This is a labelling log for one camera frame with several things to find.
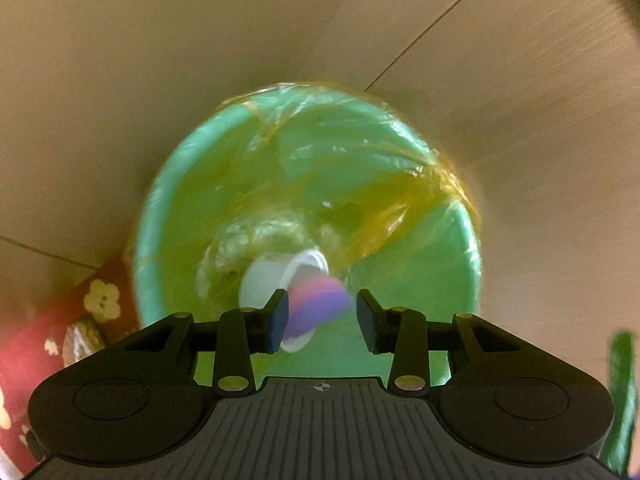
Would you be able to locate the pink purple sponge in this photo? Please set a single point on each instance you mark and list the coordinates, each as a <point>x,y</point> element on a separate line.
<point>320,300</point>

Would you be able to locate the long green packet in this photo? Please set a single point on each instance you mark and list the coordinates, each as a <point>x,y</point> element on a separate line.
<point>620,400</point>

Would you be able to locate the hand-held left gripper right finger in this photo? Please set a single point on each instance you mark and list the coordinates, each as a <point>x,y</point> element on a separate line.
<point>367,321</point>

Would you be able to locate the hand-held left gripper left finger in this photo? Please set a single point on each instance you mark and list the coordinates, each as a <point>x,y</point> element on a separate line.
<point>280,321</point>

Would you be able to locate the white plastic bowl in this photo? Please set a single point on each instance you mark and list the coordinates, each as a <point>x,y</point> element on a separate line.
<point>265,275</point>

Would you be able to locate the yellow clear bin liner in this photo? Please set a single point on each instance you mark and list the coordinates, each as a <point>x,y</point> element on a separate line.
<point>400,200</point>

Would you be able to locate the green trash bin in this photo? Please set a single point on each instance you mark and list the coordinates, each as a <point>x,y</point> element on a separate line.
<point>450,270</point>

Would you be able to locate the red flowered floor mat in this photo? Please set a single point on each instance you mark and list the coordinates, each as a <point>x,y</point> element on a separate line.
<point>50,320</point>

